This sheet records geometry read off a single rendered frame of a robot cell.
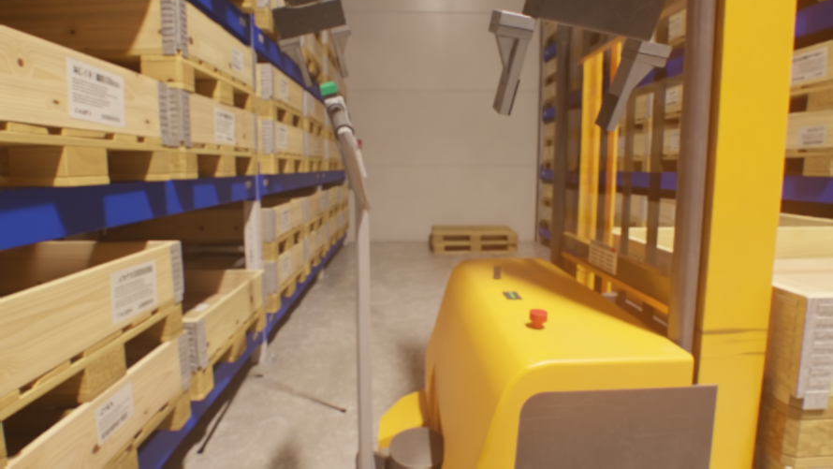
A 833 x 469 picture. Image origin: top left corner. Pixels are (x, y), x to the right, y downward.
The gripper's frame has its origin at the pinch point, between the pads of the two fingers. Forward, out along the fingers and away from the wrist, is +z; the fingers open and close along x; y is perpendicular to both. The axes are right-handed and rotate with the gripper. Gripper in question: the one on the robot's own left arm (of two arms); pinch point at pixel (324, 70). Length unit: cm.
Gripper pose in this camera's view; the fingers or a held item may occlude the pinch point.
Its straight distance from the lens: 91.0
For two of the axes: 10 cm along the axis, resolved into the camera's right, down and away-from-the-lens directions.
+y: -2.9, -5.6, 7.8
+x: -9.4, 2.9, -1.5
